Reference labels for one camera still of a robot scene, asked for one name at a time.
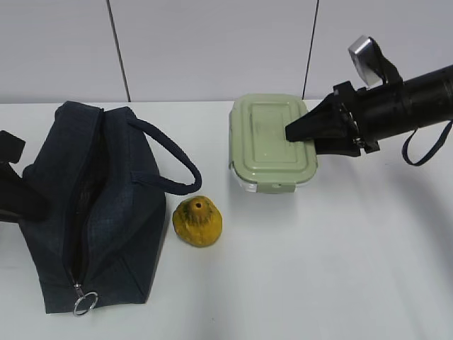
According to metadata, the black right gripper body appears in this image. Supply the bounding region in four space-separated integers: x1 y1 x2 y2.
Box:
332 81 380 157

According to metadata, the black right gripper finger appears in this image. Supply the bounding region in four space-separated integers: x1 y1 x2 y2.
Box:
314 138 361 157
285 93 345 142

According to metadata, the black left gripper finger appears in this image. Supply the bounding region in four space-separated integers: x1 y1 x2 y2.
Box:
1 162 52 223
0 130 25 164

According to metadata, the green lidded glass food container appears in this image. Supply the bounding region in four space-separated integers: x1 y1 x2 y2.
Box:
229 93 318 194

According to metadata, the dark blue zippered lunch bag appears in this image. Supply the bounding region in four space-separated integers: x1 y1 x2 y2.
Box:
20 101 202 316

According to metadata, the yellow pear-shaped toy fruit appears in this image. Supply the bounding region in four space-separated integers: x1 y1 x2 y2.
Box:
172 195 223 248

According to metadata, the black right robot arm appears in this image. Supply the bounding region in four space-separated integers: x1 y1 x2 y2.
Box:
285 67 452 166

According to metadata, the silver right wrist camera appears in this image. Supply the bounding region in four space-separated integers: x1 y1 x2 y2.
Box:
348 35 382 87

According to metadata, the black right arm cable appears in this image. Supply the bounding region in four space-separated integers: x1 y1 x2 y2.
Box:
401 119 453 166

